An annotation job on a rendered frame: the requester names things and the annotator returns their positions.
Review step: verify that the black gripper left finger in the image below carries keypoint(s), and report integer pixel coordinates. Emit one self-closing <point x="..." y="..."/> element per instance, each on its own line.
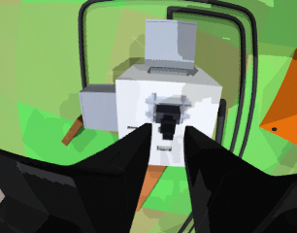
<point x="100" y="193"/>

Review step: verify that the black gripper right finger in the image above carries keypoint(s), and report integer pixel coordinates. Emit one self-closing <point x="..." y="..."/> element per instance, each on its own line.
<point x="227" y="194"/>

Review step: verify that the brown rectangular bar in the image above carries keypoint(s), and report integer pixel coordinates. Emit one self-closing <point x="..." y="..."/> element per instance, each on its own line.
<point x="73" y="131"/>

